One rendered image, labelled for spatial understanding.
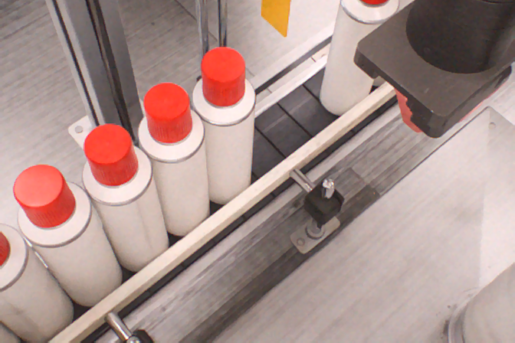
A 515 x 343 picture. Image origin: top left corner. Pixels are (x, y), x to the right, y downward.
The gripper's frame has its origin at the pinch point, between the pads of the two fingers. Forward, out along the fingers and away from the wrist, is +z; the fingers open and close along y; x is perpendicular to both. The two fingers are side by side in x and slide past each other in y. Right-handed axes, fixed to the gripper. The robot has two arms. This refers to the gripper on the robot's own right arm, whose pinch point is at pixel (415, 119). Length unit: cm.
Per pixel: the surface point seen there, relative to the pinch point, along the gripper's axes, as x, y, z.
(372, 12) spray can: 10.9, 8.6, 4.9
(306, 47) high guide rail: 16.1, 6.9, 13.2
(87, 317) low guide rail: 9.8, -24.5, 18.2
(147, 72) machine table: 32.4, -2.1, 26.4
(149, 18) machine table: 38.8, 3.2, 26.3
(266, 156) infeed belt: 12.6, -1.0, 21.5
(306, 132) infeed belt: 12.1, 4.3, 21.6
